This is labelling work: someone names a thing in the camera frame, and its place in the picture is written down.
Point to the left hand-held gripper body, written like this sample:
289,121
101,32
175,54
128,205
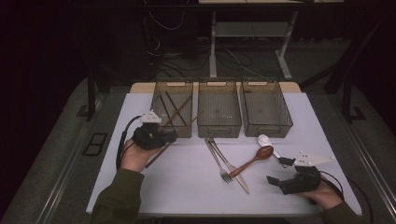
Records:
148,137

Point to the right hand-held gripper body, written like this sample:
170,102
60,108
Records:
302,183

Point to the brown wooden chopstick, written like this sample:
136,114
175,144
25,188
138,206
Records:
186,127
180,109

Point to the grey plastic bin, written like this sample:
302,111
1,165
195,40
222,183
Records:
219,109
170,109
266,109

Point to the brown wooden spoon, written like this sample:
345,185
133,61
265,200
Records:
264,153

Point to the black chopstick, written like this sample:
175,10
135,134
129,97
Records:
165,107
177,109

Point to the white ceramic spoon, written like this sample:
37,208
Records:
264,140

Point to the person's left hand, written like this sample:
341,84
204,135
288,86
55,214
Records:
137,157

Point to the person's right hand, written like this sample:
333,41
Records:
323,196

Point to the metal table knife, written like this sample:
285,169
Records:
238,175

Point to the metal fork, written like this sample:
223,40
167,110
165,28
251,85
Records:
216,160

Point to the white table mat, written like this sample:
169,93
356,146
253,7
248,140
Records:
193,199

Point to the dark metal stand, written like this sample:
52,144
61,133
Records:
347,99
91,99

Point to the white metal desk frame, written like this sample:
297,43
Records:
249,29

